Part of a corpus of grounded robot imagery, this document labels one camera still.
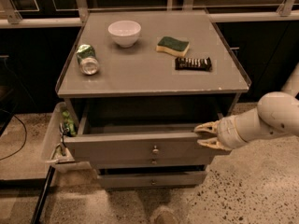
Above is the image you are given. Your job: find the black metal bar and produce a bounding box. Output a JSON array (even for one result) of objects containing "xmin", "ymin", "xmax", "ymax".
[{"xmin": 30, "ymin": 166, "xmax": 55, "ymax": 224}]

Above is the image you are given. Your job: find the green soda can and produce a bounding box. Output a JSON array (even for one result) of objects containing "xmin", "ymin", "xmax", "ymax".
[{"xmin": 76, "ymin": 44, "xmax": 99, "ymax": 76}]

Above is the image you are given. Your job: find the white ceramic bowl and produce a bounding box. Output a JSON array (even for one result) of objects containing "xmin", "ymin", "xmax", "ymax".
[{"xmin": 107, "ymin": 21, "xmax": 141, "ymax": 48}]

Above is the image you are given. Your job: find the grey drawer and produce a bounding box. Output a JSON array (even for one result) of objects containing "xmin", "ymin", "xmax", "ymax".
[
  {"xmin": 91, "ymin": 156, "xmax": 213, "ymax": 169},
  {"xmin": 64, "ymin": 110, "xmax": 225, "ymax": 163},
  {"xmin": 98, "ymin": 171, "xmax": 206, "ymax": 189}
]

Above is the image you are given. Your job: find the black cable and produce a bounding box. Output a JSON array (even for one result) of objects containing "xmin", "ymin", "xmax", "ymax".
[{"xmin": 0, "ymin": 108, "xmax": 28, "ymax": 162}]

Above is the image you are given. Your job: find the grey bottom drawer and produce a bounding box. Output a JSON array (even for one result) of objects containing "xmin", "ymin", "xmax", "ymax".
[{"xmin": 98, "ymin": 171, "xmax": 206, "ymax": 189}]

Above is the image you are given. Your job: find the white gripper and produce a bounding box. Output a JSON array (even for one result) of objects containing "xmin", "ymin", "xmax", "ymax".
[{"xmin": 193, "ymin": 116, "xmax": 247, "ymax": 151}]

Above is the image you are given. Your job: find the grey drawer cabinet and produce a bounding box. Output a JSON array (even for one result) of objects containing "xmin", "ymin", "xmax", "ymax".
[{"xmin": 56, "ymin": 11, "xmax": 250, "ymax": 177}]

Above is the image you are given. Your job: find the green yellow sponge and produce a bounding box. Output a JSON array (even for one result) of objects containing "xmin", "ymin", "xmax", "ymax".
[{"xmin": 156, "ymin": 36, "xmax": 190, "ymax": 57}]

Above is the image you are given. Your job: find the grey top drawer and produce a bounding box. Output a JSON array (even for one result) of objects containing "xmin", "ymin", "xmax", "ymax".
[{"xmin": 64, "ymin": 110, "xmax": 225, "ymax": 163}]

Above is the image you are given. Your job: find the black snack bar wrapper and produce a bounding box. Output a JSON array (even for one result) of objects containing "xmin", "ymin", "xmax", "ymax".
[{"xmin": 175, "ymin": 57, "xmax": 212, "ymax": 72}]

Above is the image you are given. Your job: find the metal railing frame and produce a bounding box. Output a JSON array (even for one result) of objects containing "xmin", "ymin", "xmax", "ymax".
[{"xmin": 0, "ymin": 0, "xmax": 299, "ymax": 28}]

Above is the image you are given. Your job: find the green snack bag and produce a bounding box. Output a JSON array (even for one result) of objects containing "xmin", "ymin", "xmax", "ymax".
[{"xmin": 60, "ymin": 110, "xmax": 77, "ymax": 137}]

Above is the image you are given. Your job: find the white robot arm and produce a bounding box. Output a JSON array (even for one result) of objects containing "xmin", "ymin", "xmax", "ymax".
[{"xmin": 193, "ymin": 64, "xmax": 299, "ymax": 150}]

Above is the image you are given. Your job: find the grey middle drawer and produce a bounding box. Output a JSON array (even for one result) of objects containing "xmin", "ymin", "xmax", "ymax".
[{"xmin": 91, "ymin": 156, "xmax": 213, "ymax": 169}]

